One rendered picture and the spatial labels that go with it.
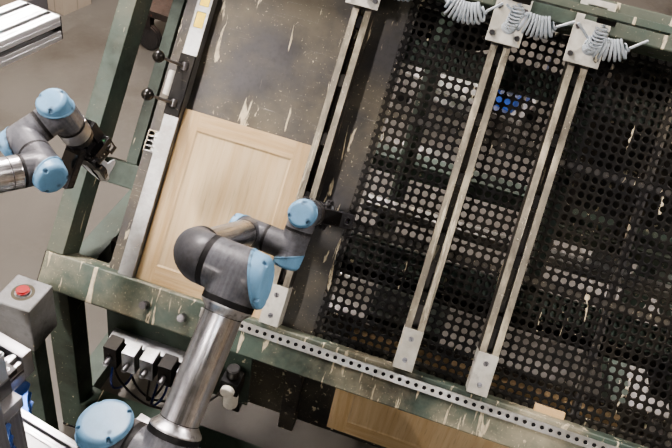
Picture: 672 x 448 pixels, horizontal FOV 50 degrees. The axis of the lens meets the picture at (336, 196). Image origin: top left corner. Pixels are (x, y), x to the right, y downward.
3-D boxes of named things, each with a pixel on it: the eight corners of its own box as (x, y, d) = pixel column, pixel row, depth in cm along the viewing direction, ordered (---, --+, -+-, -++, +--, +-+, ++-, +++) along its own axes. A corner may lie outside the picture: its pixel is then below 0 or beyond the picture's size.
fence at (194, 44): (122, 272, 232) (117, 273, 228) (205, -11, 230) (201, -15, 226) (136, 276, 232) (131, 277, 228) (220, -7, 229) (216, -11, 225)
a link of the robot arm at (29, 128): (3, 157, 157) (46, 129, 159) (-14, 131, 163) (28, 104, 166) (23, 179, 163) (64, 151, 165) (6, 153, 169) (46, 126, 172)
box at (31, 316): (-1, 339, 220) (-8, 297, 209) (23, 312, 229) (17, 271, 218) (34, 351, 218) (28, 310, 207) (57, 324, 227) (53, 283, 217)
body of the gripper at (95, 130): (118, 149, 188) (101, 124, 177) (98, 175, 185) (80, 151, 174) (96, 138, 190) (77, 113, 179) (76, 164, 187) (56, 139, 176)
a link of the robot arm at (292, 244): (265, 257, 198) (278, 219, 197) (302, 271, 195) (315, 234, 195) (256, 258, 190) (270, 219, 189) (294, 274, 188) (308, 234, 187)
